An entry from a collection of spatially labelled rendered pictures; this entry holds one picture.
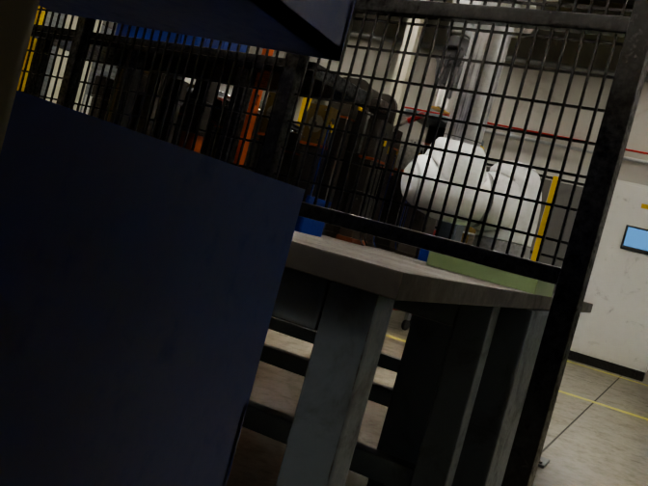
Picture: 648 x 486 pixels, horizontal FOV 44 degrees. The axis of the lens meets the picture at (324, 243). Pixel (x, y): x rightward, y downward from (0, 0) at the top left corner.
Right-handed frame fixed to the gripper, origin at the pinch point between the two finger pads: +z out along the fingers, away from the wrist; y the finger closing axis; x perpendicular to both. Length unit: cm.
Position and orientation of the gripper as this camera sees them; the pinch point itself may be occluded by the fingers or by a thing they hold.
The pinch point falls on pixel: (443, 97)
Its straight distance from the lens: 272.2
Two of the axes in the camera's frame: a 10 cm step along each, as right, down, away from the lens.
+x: -6.7, -1.6, -7.2
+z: -2.6, 9.7, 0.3
